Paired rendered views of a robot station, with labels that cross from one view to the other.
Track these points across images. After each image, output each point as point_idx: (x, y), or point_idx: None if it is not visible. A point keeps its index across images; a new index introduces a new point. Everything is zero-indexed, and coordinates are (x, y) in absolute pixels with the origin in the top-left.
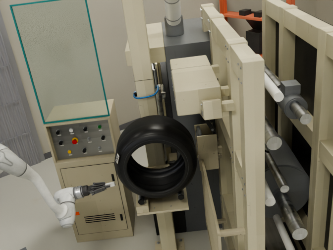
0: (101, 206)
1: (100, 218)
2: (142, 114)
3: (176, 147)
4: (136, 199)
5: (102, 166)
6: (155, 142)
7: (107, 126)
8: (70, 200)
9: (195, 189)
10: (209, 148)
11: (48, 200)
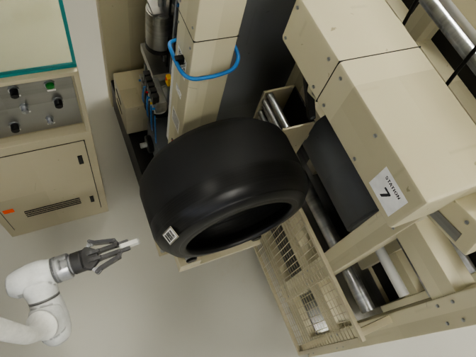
0: (57, 194)
1: (55, 206)
2: (190, 102)
3: (291, 200)
4: None
5: (59, 149)
6: (260, 204)
7: (67, 83)
8: (52, 293)
9: None
10: (292, 141)
11: (18, 341)
